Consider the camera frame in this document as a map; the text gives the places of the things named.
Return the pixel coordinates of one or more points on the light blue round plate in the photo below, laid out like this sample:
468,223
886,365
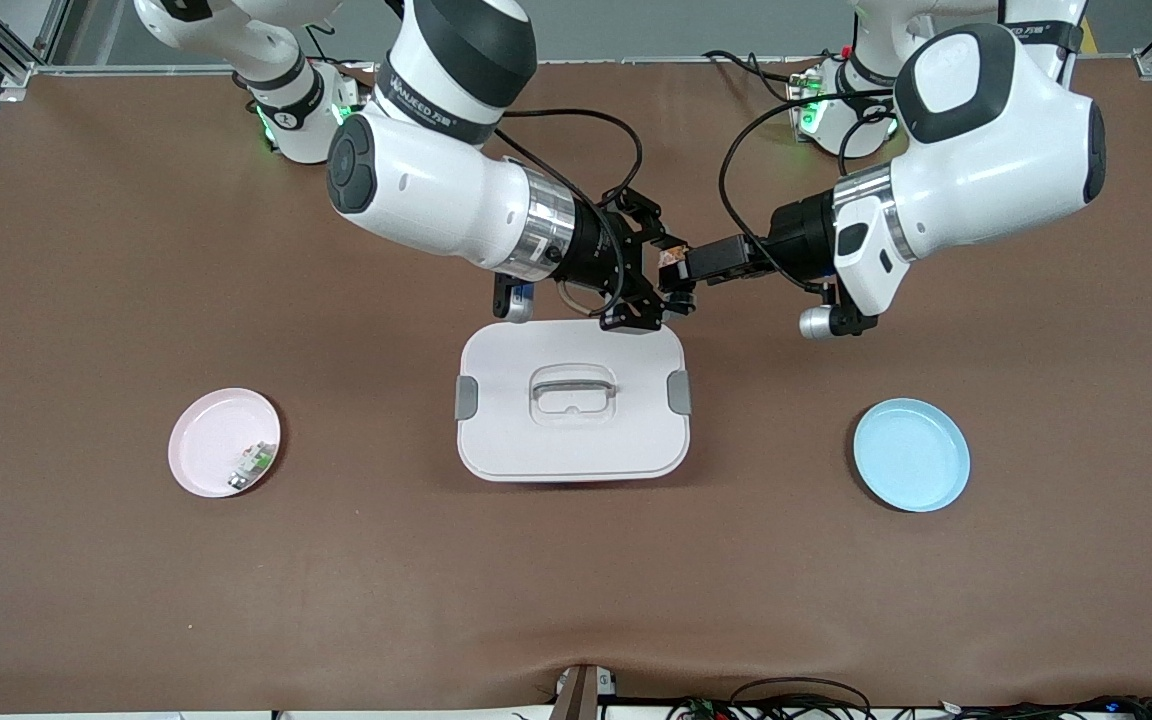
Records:
911,455

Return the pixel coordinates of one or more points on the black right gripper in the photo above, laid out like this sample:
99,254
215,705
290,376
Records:
598,252

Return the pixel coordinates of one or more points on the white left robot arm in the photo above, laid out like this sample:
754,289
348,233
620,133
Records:
986,150

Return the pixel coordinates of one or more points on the pink round plate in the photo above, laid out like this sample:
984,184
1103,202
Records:
211,440

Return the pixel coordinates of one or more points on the brown table mat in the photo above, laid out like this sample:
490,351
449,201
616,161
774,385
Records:
136,600

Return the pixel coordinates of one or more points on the green push button switch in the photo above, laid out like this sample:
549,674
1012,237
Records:
254,463

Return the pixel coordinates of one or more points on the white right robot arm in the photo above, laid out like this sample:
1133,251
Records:
436,190

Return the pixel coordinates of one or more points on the white lidded box grey latches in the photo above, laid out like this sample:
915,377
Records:
573,440

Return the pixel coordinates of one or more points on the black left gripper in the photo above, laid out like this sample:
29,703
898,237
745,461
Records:
802,234

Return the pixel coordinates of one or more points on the brown wooden post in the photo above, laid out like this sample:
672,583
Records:
581,695

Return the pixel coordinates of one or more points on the black and orange switch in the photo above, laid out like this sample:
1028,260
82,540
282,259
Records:
671,262

